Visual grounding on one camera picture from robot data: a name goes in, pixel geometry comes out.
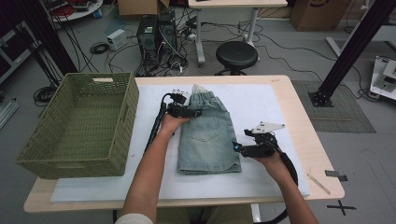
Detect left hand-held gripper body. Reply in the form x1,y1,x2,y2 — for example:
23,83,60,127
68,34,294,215
166,89,191,119

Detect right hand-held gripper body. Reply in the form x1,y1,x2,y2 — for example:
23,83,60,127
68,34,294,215
241,120,286,159

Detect light blue denim skirt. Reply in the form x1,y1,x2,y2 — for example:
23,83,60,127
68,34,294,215
177,83,243,175

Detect green woven basket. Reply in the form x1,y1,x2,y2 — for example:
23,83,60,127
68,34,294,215
15,72,140,181

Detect person's left hand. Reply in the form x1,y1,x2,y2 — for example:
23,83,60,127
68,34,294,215
158,113,191,138

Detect person's right hand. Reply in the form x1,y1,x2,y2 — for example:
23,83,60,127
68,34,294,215
253,151,288,184

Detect white foam mat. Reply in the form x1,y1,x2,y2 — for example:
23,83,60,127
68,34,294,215
49,83,311,203

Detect black round stool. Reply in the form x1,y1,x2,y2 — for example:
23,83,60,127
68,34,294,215
215,40,260,77

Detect thin wooden stick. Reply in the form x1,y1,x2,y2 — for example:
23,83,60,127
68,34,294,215
306,173,332,196

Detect person's khaki trousers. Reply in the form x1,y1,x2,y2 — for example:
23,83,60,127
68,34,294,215
155,204,254,224

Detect black computer tower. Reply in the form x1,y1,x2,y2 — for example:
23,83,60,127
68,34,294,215
135,14,160,68

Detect black tape strip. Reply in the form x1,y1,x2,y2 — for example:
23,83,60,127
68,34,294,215
324,169,348,183

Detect grey floor mat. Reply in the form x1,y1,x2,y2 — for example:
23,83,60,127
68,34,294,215
291,79,377,134

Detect small white box device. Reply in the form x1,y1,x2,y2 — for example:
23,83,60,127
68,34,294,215
106,28,129,51

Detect open cardboard box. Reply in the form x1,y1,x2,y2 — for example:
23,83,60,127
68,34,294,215
117,0,171,17

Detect white desk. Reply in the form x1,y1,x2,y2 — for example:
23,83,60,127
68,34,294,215
187,0,289,68

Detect person's white sleeve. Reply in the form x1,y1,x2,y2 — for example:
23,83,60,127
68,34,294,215
114,213,155,224

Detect black metal beam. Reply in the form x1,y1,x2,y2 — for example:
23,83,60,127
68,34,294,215
307,0,396,108
18,0,78,76

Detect round white table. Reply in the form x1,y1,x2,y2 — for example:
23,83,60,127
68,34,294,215
43,0,105,23

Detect large cardboard box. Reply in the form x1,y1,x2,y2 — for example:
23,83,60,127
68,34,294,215
290,0,353,32

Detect white machine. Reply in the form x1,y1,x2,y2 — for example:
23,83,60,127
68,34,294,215
369,55,396,101

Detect grey metal rack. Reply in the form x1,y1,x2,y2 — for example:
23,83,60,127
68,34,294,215
0,21,41,85

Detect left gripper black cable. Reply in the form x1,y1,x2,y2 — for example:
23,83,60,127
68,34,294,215
143,92,174,155

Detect tangle of black cables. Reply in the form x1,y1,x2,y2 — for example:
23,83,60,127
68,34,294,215
106,6,200,77

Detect small black cable coil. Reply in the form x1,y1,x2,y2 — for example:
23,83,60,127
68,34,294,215
89,41,110,55

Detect large black cable coil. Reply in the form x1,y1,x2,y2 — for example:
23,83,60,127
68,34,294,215
33,85,60,107

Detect white desk frame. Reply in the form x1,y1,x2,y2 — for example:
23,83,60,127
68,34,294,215
325,23,396,58

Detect metal rail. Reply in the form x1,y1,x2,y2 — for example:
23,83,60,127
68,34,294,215
0,98,20,130

